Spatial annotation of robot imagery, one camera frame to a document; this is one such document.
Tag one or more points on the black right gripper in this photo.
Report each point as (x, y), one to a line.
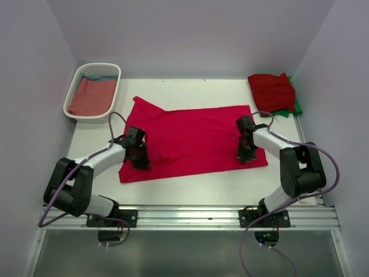
(245, 157)

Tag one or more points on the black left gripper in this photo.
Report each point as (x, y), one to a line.
(143, 164)

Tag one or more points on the crimson red t-shirt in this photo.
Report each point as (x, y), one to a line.
(188, 142)

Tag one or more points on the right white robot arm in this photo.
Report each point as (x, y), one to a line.
(301, 170)

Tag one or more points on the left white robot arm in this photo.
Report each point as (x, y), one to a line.
(70, 186)

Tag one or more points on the salmon pink folded shirt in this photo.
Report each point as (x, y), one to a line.
(92, 98)

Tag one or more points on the dark red folded shirt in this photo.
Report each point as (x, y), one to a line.
(255, 82)

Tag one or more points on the white perforated plastic basket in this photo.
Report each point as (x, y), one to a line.
(73, 88)

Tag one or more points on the light blue folded shirt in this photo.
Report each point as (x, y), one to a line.
(99, 75)

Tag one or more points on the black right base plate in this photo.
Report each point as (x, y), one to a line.
(263, 217)

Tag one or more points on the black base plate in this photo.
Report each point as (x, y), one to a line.
(263, 217)
(115, 219)

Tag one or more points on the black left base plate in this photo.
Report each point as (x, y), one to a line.
(115, 219)

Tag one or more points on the aluminium mounting rail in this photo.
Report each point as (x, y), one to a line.
(227, 218)

